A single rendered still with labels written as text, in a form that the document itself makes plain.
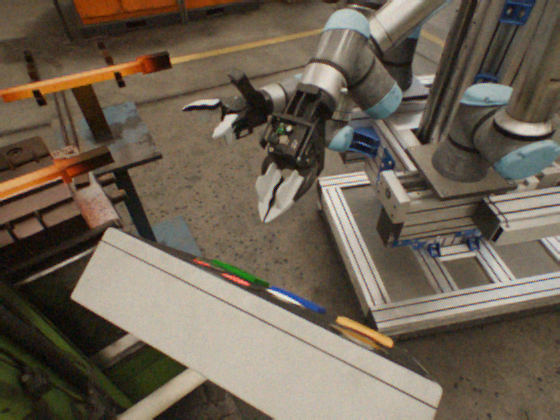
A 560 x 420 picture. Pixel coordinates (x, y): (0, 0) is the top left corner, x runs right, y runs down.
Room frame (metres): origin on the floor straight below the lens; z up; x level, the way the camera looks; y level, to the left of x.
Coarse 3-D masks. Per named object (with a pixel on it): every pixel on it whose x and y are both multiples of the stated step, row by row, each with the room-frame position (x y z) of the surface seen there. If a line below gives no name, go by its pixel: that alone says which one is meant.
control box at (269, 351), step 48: (144, 240) 0.24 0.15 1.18; (96, 288) 0.19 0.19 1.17; (144, 288) 0.19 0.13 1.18; (192, 288) 0.18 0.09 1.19; (240, 288) 0.18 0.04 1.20; (144, 336) 0.15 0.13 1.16; (192, 336) 0.14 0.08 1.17; (240, 336) 0.14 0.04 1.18; (288, 336) 0.13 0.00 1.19; (336, 336) 0.13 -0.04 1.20; (240, 384) 0.10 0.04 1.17; (288, 384) 0.10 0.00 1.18; (336, 384) 0.10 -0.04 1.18; (384, 384) 0.10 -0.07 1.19; (432, 384) 0.09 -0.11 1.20
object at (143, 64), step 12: (144, 60) 1.08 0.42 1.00; (156, 60) 1.10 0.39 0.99; (168, 60) 1.12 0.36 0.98; (96, 72) 1.01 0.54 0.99; (108, 72) 1.02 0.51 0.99; (132, 72) 1.05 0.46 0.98; (144, 72) 1.06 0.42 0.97; (36, 84) 0.94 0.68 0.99; (48, 84) 0.94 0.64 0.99; (60, 84) 0.95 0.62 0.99; (72, 84) 0.97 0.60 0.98; (84, 84) 0.98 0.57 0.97; (12, 96) 0.89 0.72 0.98; (24, 96) 0.90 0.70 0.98
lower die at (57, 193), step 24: (24, 168) 0.59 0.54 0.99; (24, 192) 0.51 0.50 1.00; (48, 192) 0.52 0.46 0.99; (0, 216) 0.46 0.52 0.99; (24, 216) 0.46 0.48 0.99; (48, 216) 0.46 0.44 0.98; (72, 216) 0.46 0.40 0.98; (0, 240) 0.41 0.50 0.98; (24, 240) 0.41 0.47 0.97; (48, 240) 0.43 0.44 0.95
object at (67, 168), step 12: (72, 156) 0.60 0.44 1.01; (84, 156) 0.60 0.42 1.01; (96, 156) 0.61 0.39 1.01; (108, 156) 0.63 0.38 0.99; (48, 168) 0.57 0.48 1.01; (60, 168) 0.56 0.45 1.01; (72, 168) 0.58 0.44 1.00; (84, 168) 0.59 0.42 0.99; (96, 168) 0.60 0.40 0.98; (12, 180) 0.53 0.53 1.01; (24, 180) 0.53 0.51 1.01; (36, 180) 0.54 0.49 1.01; (0, 192) 0.50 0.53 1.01; (12, 192) 0.51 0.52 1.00
